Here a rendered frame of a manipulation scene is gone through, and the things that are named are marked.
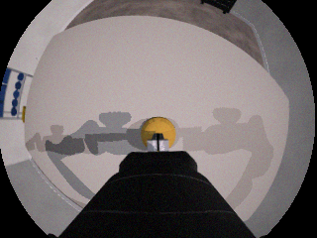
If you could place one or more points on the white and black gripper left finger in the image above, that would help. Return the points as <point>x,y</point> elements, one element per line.
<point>153,143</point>

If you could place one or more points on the yellow dome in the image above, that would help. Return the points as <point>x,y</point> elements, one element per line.
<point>158,125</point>

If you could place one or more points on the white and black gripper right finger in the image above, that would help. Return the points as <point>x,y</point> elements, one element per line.
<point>163,144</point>

